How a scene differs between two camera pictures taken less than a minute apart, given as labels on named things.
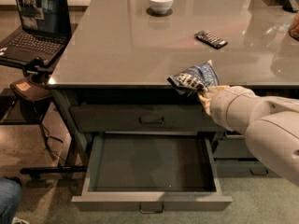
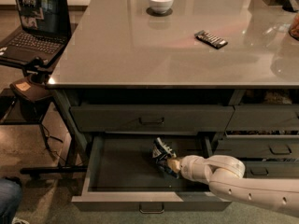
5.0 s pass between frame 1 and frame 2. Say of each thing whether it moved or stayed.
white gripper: moved
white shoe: stayed
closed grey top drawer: stayed
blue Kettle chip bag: moved
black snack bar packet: stayed
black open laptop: stayed
